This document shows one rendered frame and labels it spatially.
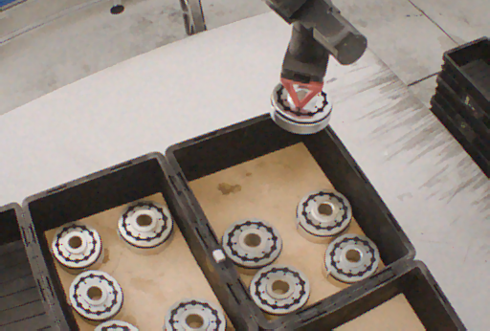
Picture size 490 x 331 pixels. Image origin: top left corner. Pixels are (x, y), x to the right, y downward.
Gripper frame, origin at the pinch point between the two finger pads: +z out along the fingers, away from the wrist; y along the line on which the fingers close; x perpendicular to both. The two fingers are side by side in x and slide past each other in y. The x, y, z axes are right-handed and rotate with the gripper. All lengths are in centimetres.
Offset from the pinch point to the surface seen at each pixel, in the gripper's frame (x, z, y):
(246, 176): 7.9, 22.2, -1.9
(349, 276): -15.3, 19.2, -21.0
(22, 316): 39, 23, -46
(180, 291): 12.4, 22.4, -29.6
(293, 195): -1.6, 22.1, -4.0
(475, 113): -55, 54, 69
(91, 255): 29.2, 19.5, -29.7
